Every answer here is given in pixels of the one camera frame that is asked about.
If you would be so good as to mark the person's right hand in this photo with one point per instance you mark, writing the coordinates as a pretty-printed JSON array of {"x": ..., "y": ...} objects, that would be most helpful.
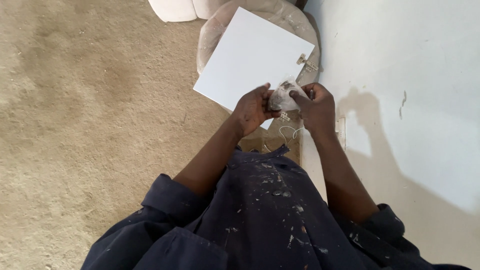
[{"x": 318, "y": 108}]

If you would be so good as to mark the plastic-wrapped beige cushion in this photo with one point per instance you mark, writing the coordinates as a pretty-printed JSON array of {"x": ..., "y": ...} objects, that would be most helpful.
[{"x": 288, "y": 18}]

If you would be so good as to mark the white wall socket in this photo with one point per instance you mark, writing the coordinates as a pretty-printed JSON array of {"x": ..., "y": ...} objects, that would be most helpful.
[{"x": 341, "y": 132}]

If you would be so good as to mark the white cushion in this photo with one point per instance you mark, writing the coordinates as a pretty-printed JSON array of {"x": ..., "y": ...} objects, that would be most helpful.
[{"x": 176, "y": 8}]

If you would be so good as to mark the dark blue paint-stained coverall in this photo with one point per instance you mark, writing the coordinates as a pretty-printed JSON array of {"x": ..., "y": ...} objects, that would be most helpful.
[{"x": 262, "y": 221}]

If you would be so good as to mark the metal cabinet hinge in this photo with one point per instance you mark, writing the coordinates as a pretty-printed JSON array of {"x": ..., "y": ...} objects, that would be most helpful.
[
  {"x": 284, "y": 117},
  {"x": 307, "y": 63}
]

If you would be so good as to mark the person's left hand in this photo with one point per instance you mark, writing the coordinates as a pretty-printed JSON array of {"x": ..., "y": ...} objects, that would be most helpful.
[{"x": 250, "y": 111}]

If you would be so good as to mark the white cabinet door panel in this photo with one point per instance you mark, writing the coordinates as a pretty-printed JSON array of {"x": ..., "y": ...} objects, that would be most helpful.
[{"x": 249, "y": 62}]

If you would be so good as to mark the clear plastic bag of screws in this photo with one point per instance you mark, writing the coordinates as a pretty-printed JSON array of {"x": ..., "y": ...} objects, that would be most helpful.
[{"x": 283, "y": 96}]

